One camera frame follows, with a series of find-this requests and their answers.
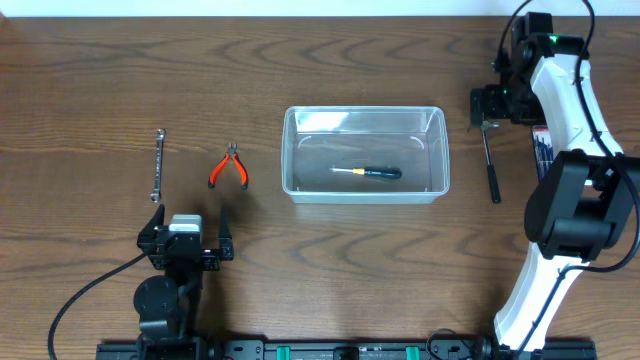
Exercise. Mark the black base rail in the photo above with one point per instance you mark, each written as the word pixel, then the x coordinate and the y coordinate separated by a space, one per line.
pixel 439 347

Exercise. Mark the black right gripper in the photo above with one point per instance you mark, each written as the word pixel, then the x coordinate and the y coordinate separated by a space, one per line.
pixel 490 95

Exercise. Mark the claw hammer black handle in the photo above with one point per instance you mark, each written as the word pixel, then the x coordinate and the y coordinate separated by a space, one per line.
pixel 491 165

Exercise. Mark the clear plastic container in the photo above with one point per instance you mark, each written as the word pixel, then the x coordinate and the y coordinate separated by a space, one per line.
pixel 410 138

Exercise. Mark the precision screwdriver set case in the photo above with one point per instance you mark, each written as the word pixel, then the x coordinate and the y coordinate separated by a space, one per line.
pixel 543 150

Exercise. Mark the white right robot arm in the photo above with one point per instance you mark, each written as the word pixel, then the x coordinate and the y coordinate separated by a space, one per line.
pixel 584 198

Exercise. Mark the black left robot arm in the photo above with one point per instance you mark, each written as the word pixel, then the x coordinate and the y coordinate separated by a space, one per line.
pixel 167 303

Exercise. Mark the silver combination wrench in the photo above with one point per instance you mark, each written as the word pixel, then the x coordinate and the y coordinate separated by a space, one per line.
pixel 155 195

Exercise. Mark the yellow black screwdriver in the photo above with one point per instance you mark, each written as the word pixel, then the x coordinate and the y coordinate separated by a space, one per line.
pixel 385 173

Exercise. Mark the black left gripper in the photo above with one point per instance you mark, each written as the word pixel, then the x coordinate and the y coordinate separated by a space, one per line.
pixel 187 255

